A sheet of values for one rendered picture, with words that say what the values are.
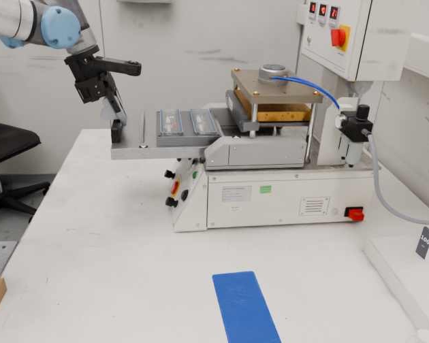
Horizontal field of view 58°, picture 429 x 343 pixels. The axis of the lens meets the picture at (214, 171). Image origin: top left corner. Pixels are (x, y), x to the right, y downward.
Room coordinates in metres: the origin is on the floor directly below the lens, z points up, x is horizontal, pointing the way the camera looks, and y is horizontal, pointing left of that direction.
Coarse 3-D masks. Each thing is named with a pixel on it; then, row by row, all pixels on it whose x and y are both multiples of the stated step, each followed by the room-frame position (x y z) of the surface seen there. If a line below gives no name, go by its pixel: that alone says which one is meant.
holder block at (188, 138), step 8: (184, 112) 1.09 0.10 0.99; (184, 120) 1.02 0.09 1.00; (160, 128) 0.96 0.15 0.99; (184, 128) 0.96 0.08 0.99; (192, 128) 0.96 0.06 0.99; (216, 128) 0.97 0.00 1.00; (160, 136) 0.90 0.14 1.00; (168, 136) 0.90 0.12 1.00; (176, 136) 0.90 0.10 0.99; (184, 136) 0.91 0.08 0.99; (192, 136) 0.91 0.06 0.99; (200, 136) 0.91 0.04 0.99; (208, 136) 0.91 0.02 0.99; (216, 136) 0.92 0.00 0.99; (160, 144) 0.89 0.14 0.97; (168, 144) 0.90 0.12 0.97; (176, 144) 0.90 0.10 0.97; (184, 144) 0.90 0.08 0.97; (192, 144) 0.91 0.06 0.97; (200, 144) 0.91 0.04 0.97; (208, 144) 0.91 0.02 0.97
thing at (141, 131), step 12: (132, 120) 1.07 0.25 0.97; (144, 120) 1.04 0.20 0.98; (216, 120) 1.10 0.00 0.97; (120, 132) 0.98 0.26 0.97; (132, 132) 0.98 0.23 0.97; (144, 132) 0.98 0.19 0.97; (120, 144) 0.90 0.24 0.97; (132, 144) 0.90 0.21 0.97; (144, 144) 0.90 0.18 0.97; (156, 144) 0.90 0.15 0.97; (120, 156) 0.87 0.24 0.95; (132, 156) 0.87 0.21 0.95; (144, 156) 0.88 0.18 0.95; (156, 156) 0.88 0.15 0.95; (168, 156) 0.89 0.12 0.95; (180, 156) 0.89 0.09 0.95; (192, 156) 0.90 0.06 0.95
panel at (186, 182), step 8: (176, 160) 1.15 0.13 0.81; (184, 160) 1.07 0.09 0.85; (176, 168) 1.10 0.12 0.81; (184, 168) 1.02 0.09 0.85; (200, 168) 0.89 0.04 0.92; (176, 176) 1.05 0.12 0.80; (184, 176) 0.98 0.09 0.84; (200, 176) 0.86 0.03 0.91; (184, 184) 0.94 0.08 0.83; (192, 184) 0.88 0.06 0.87; (176, 192) 0.97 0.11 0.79; (192, 192) 0.86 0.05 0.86; (184, 200) 0.87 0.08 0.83; (176, 208) 0.90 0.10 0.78; (176, 216) 0.86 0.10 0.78
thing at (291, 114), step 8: (240, 96) 1.06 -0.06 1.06; (248, 104) 0.99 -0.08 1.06; (264, 104) 0.99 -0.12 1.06; (272, 104) 1.00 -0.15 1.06; (280, 104) 1.00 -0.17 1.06; (288, 104) 1.00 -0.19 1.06; (296, 104) 1.00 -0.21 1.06; (304, 104) 1.01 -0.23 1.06; (248, 112) 0.93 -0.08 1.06; (264, 112) 0.93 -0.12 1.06; (272, 112) 0.93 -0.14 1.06; (280, 112) 0.94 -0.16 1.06; (288, 112) 0.94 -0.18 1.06; (296, 112) 0.94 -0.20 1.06; (304, 112) 0.95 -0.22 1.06; (264, 120) 0.93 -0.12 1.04; (272, 120) 0.93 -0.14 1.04; (280, 120) 0.94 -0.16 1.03; (288, 120) 0.94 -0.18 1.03; (296, 120) 0.94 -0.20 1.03; (304, 120) 0.95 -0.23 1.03
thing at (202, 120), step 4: (192, 112) 1.06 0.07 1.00; (196, 112) 1.07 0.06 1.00; (200, 112) 1.07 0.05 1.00; (204, 112) 1.07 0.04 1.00; (208, 112) 1.07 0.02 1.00; (192, 116) 1.03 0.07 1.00; (196, 116) 1.03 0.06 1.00; (200, 116) 1.03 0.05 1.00; (204, 116) 1.03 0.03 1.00; (208, 116) 1.04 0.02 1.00; (196, 120) 1.00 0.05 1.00; (200, 120) 1.00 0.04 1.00; (204, 120) 1.00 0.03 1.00; (208, 120) 1.00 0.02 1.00; (196, 124) 0.97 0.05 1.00; (200, 124) 0.97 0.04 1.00; (204, 124) 0.97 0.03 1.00; (208, 124) 0.98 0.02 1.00; (212, 124) 0.98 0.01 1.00; (196, 128) 0.94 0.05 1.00; (200, 128) 0.94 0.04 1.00; (204, 128) 0.94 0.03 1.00; (208, 128) 0.95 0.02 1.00; (212, 128) 0.95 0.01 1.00
